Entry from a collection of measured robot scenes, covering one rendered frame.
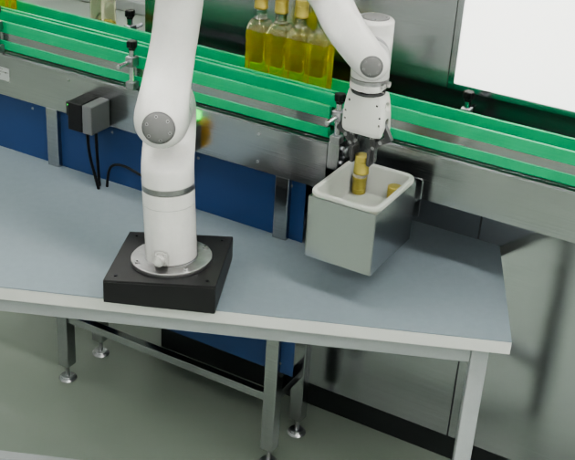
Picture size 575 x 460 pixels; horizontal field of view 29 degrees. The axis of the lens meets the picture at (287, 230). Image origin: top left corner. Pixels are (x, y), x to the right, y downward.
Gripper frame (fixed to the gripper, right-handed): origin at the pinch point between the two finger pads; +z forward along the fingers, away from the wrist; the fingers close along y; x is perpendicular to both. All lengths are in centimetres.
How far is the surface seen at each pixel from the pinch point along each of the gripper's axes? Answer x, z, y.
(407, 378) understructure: -41, 85, -1
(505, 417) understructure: -42, 87, -31
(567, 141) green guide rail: -30.3, -2.2, -37.1
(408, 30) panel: -38.5, -17.1, 8.5
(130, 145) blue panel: -12, 22, 75
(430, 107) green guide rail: -29.9, -2.5, -3.0
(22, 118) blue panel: -12, 24, 113
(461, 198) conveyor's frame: -20.8, 14.4, -17.1
